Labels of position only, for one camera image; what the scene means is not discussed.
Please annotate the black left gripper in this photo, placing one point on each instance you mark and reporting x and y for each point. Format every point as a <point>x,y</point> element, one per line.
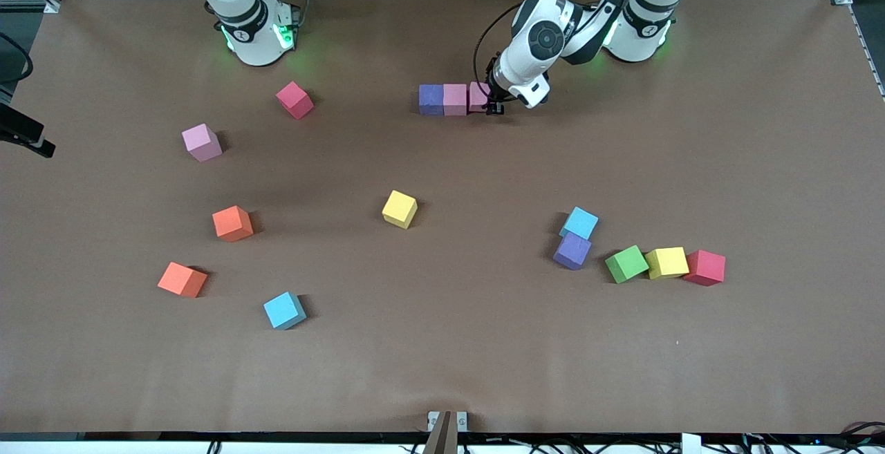
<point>495,98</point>

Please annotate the red foam cube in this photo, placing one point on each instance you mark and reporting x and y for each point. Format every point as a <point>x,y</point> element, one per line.
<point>705,267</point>
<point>294,100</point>

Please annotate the brown paper table cover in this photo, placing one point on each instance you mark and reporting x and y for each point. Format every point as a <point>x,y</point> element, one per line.
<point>442,343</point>

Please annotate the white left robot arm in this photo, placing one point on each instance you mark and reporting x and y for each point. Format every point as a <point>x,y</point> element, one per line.
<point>546,39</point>

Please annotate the blue foam cube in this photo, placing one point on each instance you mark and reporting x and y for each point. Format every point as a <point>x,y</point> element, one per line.
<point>283,311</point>
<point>579,222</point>

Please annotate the purple foam cube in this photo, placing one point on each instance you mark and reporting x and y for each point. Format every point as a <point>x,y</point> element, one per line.
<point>572,252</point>
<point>431,99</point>

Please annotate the green foam cube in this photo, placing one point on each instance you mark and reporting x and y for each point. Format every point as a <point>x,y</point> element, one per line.
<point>626,265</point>

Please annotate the pink foam cube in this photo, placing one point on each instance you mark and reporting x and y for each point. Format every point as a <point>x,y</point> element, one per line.
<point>202,143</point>
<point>455,99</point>
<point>477,97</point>

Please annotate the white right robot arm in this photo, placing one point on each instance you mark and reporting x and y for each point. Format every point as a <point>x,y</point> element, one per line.
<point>252,32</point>

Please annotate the yellow foam cube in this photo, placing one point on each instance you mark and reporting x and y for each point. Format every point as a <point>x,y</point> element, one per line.
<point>399,209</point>
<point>667,262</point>

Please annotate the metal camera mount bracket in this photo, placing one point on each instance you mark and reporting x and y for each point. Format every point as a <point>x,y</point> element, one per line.
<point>442,437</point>

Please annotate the orange foam cube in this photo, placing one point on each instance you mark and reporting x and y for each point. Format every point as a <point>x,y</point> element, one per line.
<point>182,280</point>
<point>232,224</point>

